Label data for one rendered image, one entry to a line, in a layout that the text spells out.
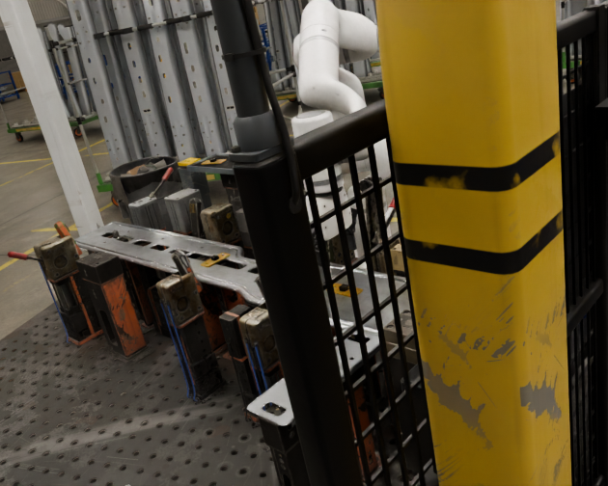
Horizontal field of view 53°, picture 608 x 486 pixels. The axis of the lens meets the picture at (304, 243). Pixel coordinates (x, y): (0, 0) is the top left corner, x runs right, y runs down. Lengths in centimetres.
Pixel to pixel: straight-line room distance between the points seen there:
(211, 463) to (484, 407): 102
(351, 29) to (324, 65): 23
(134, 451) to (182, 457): 14
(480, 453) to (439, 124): 30
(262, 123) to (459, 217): 17
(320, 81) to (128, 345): 106
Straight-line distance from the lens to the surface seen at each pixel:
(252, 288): 151
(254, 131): 40
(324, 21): 146
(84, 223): 543
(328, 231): 130
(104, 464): 164
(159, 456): 158
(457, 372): 55
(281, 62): 948
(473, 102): 44
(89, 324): 221
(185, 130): 610
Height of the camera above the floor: 165
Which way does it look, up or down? 22 degrees down
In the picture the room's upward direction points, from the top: 12 degrees counter-clockwise
